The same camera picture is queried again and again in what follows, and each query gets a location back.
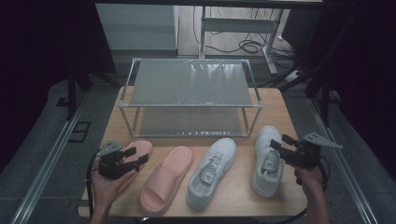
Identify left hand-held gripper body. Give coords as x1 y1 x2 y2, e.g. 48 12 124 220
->
97 140 139 181

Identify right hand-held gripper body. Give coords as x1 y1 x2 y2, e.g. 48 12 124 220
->
279 131 344 170

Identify pink slipper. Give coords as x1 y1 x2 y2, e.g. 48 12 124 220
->
116 138 154 195
138 145 194 217

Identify white sneaker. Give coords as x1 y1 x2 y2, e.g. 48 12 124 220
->
185 137 237 211
251 125 285 198

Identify metal shoe rack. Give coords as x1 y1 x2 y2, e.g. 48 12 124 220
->
118 57 264 138

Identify person's right hand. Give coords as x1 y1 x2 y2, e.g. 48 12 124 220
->
292 163 325 192

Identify person's left hand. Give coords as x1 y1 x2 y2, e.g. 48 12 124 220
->
90 169 137 213

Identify black metal stand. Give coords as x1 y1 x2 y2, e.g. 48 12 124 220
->
258 55 340 127
55 62 122 120

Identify white power strip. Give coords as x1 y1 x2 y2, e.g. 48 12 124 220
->
281 69 304 85

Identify black computer case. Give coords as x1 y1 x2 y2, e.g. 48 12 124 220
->
281 7 322 57

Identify dark curtain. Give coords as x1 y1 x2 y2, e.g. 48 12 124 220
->
0 0 117 172
311 0 396 178

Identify grey cabinet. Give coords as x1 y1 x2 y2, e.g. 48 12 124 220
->
94 3 180 59

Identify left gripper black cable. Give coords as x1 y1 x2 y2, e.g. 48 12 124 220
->
85 148 104 220

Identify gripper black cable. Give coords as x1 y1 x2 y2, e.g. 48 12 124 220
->
85 148 104 220
274 154 330 224

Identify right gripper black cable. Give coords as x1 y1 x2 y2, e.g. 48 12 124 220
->
274 154 330 224

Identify aluminium floor rail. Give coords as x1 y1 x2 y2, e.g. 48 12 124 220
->
306 92 379 224
10 92 89 224

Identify black floor bracket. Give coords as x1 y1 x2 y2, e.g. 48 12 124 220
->
68 120 92 144

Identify black floor cables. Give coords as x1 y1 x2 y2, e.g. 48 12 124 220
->
192 6 297 60

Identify white desk frame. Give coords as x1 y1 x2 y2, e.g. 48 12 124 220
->
198 6 279 77

